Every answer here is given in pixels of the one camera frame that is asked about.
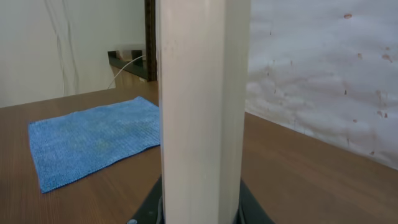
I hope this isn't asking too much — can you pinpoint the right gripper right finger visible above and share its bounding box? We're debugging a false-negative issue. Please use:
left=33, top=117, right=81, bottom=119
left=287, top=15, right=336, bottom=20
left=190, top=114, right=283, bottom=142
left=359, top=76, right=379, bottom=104
left=238, top=179, right=276, bottom=224

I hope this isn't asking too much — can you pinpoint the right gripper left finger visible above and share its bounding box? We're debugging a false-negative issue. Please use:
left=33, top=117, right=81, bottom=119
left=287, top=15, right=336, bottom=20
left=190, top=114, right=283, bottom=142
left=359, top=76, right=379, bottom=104
left=126, top=176, right=165, bottom=224

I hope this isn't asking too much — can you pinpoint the white pipette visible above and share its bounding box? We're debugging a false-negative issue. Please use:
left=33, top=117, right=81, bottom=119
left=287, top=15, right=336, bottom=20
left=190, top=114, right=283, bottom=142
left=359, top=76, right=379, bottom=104
left=155, top=0, right=252, bottom=224

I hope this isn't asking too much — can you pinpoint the blue cloth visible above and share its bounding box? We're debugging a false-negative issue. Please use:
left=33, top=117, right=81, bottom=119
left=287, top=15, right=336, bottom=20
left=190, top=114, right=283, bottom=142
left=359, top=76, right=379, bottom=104
left=27, top=95, right=161, bottom=194

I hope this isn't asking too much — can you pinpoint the thin white cable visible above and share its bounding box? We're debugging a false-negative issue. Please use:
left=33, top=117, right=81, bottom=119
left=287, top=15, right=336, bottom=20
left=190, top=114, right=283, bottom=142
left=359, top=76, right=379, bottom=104
left=107, top=54, right=147, bottom=90

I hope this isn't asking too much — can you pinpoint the dark wooden frame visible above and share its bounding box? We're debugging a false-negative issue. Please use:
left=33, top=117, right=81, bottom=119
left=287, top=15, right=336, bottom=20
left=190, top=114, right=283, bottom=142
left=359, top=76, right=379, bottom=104
left=107, top=0, right=159, bottom=82

